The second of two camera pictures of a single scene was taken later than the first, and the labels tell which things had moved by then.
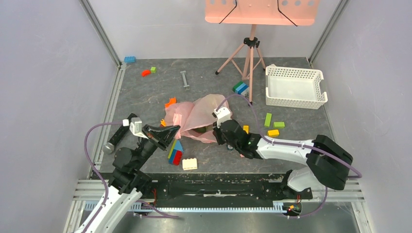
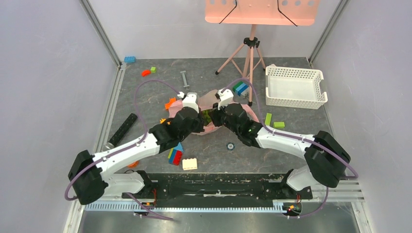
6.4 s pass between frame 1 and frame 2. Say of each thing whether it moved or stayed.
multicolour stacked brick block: stayed
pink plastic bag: moved
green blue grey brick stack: stayed
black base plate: stayed
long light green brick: stayed
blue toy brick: stayed
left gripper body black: moved
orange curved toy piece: stayed
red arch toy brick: stayed
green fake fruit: moved
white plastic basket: stayed
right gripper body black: moved
